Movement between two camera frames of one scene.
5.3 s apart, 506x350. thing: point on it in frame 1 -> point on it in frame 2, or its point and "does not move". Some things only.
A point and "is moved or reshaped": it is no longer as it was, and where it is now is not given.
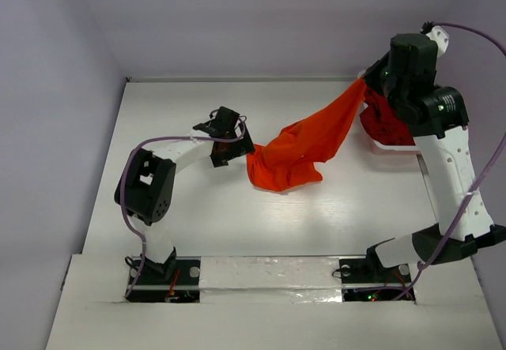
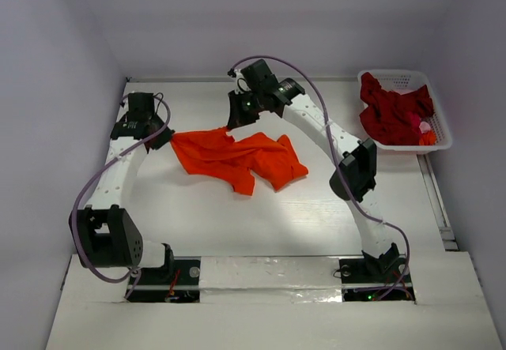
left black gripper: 221,159 -> 164,138
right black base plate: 372,271 does not move
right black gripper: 374,76 -> 237,112
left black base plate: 183,286 does not move
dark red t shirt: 384,122 does not move
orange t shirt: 292,159 is moved or reshaped
